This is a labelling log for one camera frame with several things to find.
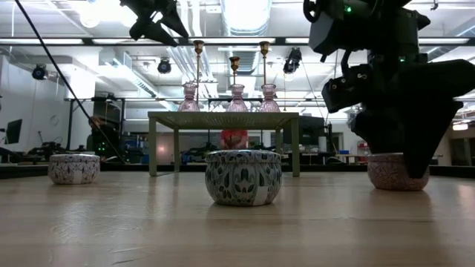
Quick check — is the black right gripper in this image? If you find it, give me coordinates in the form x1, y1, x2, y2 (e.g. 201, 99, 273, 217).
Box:
321, 59, 475, 179

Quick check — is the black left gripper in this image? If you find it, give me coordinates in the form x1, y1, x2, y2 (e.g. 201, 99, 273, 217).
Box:
119, 0, 189, 47

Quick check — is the pink ribbed glass candle holder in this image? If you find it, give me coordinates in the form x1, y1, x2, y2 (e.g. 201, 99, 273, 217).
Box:
226, 83, 249, 113
177, 82, 201, 113
258, 83, 281, 113

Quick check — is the small blue white candle tin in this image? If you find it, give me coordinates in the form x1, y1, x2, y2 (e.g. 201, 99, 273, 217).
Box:
47, 153, 101, 185

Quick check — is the blue white floral candle tin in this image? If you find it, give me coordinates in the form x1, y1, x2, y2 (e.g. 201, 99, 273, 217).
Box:
204, 149, 283, 208

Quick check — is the round black ceiling lamp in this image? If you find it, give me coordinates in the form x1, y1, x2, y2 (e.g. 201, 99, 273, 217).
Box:
31, 63, 48, 81
157, 57, 173, 75

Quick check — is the dark cabinet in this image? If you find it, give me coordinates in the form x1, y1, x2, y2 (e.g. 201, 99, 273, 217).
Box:
299, 116, 327, 148

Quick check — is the green perforated metal shelf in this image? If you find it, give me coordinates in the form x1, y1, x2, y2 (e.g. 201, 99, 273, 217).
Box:
147, 111, 301, 178

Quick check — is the black monitor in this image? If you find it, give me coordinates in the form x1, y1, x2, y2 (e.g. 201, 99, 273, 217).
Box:
5, 118, 23, 145

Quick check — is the black cable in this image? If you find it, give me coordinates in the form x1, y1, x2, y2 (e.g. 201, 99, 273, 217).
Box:
13, 0, 125, 162

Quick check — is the black ceiling camera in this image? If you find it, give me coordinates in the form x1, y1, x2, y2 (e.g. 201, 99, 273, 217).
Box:
282, 47, 304, 74

